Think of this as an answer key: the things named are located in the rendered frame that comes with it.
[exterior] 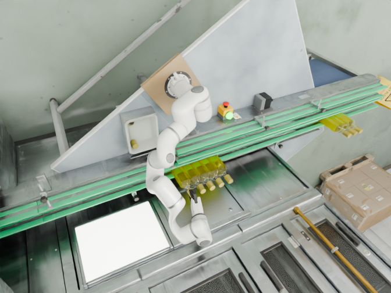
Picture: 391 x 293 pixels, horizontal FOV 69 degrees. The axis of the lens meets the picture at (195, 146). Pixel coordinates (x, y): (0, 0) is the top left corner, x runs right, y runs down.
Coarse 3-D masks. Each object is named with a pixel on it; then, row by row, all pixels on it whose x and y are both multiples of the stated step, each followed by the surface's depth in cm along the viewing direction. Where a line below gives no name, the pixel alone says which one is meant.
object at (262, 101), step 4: (264, 92) 185; (256, 96) 182; (260, 96) 181; (264, 96) 182; (268, 96) 182; (256, 100) 183; (260, 100) 180; (264, 100) 179; (268, 100) 181; (256, 104) 185; (260, 104) 181; (264, 104) 181; (268, 104) 183; (260, 108) 182; (264, 108) 184
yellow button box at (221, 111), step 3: (219, 105) 174; (222, 105) 174; (228, 105) 174; (219, 108) 173; (222, 108) 172; (225, 108) 172; (228, 108) 172; (231, 108) 172; (219, 111) 174; (222, 111) 171; (225, 111) 170; (228, 111) 171; (231, 111) 172; (219, 114) 175; (222, 114) 172; (225, 114) 172; (222, 117) 173; (225, 117) 173
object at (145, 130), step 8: (128, 120) 141; (136, 120) 143; (144, 120) 154; (152, 120) 152; (128, 128) 152; (136, 128) 155; (144, 128) 157; (152, 128) 157; (128, 136) 146; (136, 136) 158; (144, 136) 160; (152, 136) 162; (128, 144) 149; (144, 144) 160; (152, 144) 160; (136, 152) 155
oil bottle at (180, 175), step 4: (176, 168) 160; (180, 168) 160; (172, 172) 162; (176, 172) 157; (180, 172) 158; (184, 172) 158; (176, 176) 157; (180, 176) 155; (184, 176) 155; (188, 176) 156; (176, 180) 159; (180, 180) 153; (184, 180) 153; (188, 180) 153; (180, 184) 154; (184, 184) 152; (188, 184) 152; (184, 188) 153
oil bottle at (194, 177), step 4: (188, 164) 162; (184, 168) 160; (188, 168) 159; (192, 168) 159; (188, 172) 157; (192, 172) 157; (196, 172) 157; (192, 176) 155; (196, 176) 155; (192, 180) 154; (196, 180) 154; (200, 180) 156; (192, 184) 155
